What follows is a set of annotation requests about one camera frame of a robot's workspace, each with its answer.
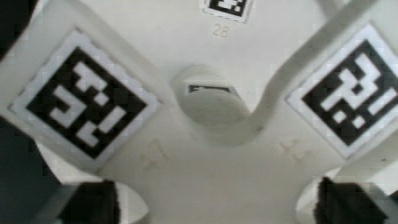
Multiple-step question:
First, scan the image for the white cross table base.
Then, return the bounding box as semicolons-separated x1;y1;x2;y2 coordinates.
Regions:
0;0;398;224

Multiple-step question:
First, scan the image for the white table leg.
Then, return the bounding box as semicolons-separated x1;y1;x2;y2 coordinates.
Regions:
172;65;250;128

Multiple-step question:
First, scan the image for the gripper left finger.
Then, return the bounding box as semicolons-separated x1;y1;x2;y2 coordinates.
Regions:
25;181;119;224

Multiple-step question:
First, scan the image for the white round table top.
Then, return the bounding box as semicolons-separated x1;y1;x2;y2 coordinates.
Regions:
34;0;398;224

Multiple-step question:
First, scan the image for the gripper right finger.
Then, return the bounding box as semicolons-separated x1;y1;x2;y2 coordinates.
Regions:
316;177;398;224

